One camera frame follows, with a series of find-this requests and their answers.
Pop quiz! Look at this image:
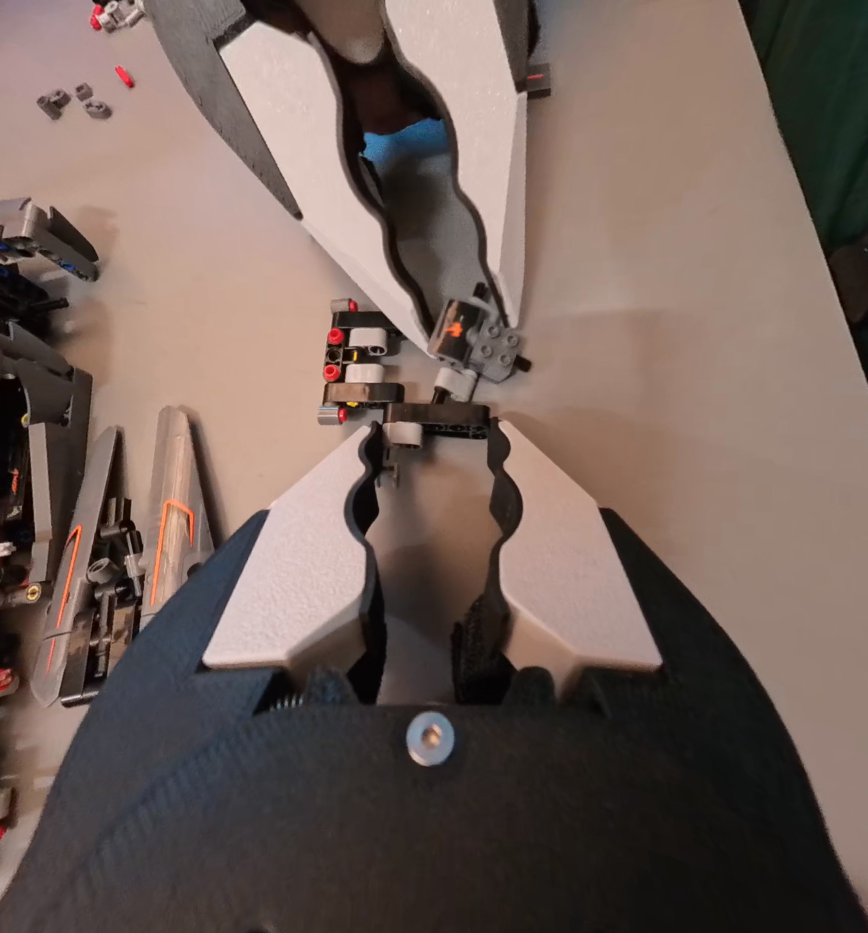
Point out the black printed lego block assembly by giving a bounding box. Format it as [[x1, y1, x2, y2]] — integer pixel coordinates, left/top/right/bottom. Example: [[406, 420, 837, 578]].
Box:
[[428, 295, 531, 402]]

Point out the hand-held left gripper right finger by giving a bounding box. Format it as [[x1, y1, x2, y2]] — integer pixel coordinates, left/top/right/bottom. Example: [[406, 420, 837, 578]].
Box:
[[488, 417, 664, 704]]

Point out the large lego car chassis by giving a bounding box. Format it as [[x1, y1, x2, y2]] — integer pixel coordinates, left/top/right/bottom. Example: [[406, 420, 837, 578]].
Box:
[[0, 197, 103, 876]]

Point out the small black grey brick assembly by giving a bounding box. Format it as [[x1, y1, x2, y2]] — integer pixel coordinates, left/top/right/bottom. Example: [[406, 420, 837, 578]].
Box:
[[317, 297, 409, 427]]

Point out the black lego beam with connector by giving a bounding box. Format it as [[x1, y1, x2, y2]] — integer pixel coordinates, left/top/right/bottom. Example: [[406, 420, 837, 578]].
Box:
[[375, 401, 492, 488]]

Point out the red and grey lego piece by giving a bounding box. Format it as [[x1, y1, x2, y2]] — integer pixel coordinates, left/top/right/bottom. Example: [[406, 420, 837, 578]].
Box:
[[90, 0, 147, 32]]

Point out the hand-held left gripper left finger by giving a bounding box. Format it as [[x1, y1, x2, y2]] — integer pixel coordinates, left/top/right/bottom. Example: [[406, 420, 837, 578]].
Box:
[[201, 419, 385, 704]]

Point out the grey lego wing panel assembly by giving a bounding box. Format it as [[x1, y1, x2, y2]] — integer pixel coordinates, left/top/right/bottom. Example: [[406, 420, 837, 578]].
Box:
[[29, 407, 216, 708]]

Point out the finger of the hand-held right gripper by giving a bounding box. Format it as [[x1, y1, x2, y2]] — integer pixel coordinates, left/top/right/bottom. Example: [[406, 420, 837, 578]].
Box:
[[384, 0, 533, 332], [217, 16, 438, 358]]

